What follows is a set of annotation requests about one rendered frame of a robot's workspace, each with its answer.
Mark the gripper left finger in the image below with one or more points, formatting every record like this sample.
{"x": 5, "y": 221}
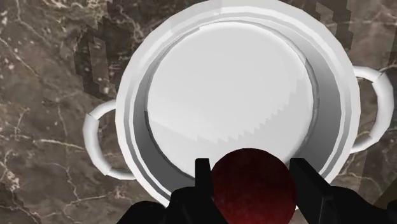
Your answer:
{"x": 203, "y": 183}

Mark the dark red round fruit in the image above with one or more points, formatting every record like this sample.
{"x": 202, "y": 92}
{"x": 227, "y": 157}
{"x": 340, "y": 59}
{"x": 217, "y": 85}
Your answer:
{"x": 252, "y": 187}

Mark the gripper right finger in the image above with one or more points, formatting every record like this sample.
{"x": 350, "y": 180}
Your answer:
{"x": 313, "y": 189}

